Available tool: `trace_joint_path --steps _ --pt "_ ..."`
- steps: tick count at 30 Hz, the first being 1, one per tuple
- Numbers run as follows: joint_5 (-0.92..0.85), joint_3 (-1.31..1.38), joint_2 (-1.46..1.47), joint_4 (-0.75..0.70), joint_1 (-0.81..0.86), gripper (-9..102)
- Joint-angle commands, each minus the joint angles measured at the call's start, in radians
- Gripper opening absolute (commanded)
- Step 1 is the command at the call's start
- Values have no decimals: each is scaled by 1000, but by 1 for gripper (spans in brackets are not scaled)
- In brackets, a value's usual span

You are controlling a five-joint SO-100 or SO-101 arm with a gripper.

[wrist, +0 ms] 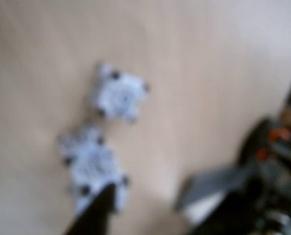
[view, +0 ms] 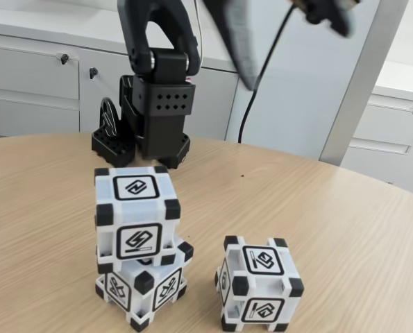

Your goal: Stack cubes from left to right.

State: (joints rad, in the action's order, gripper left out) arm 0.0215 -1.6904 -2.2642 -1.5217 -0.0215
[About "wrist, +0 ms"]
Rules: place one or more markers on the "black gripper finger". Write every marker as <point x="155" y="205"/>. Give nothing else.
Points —
<point x="94" y="215"/>

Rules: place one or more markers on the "black and orange leader arm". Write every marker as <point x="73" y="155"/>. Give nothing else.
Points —
<point x="277" y="171"/>

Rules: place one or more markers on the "dark grey flat device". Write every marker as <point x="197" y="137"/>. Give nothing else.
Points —
<point x="216" y="181"/>

